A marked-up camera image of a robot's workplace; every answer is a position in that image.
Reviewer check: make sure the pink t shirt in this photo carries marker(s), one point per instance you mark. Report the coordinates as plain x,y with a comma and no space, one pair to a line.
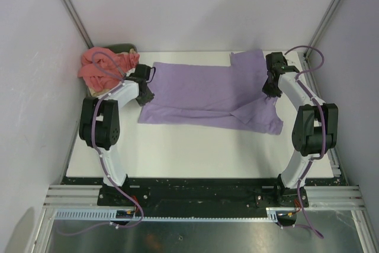
100,66

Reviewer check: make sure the left aluminium frame post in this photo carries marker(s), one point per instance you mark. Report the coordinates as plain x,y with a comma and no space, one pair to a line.
77,22

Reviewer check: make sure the aluminium frame post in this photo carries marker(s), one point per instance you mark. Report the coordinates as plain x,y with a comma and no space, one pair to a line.
325,21
77,22

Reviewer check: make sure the right aluminium frame post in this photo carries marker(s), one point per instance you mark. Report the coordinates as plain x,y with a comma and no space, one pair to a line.
325,21

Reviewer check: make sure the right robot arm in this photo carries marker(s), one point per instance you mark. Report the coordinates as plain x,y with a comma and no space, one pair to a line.
315,127

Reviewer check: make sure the dark grey plastic bin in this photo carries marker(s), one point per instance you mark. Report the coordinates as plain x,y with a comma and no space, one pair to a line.
121,47

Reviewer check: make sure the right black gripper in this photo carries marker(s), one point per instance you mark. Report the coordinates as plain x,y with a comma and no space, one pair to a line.
270,92

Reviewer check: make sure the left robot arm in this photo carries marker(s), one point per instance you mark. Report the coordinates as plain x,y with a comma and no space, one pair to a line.
100,126

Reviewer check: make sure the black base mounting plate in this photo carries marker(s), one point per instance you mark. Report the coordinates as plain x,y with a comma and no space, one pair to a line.
203,198

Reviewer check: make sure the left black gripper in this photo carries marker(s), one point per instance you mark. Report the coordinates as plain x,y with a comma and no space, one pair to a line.
148,97

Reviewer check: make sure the purple t shirt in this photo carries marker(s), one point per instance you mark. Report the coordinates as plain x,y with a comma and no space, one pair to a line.
228,97

